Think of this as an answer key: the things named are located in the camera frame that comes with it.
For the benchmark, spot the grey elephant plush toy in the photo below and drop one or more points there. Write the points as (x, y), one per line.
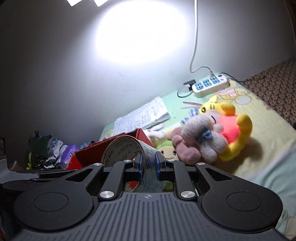
(204, 132)

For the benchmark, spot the pile of clothes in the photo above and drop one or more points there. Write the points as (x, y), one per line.
(44, 152)

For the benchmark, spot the red cardboard box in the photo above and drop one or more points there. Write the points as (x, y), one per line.
(93, 153)

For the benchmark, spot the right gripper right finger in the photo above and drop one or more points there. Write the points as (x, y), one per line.
(176, 172)

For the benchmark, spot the white power strip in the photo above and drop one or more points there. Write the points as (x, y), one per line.
(210, 85)

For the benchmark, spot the brown patterned blanket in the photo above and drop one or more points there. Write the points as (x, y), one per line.
(276, 87)

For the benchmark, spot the yellow bear plush toy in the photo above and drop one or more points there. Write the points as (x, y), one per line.
(236, 128)

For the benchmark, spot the stack of printed papers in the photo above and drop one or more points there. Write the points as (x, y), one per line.
(146, 116)

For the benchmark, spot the cartoon print bed sheet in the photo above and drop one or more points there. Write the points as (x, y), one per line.
(268, 157)

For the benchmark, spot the black plug with cable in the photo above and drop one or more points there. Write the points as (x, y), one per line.
(186, 89)

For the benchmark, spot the green face plush toy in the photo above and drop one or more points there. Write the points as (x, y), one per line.
(168, 150)

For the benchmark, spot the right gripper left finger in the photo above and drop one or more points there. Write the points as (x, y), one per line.
(119, 175)

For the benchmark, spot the pink plush toy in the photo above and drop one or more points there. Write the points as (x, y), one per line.
(187, 154)

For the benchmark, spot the purple tissue pack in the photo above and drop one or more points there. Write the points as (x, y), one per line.
(68, 153)

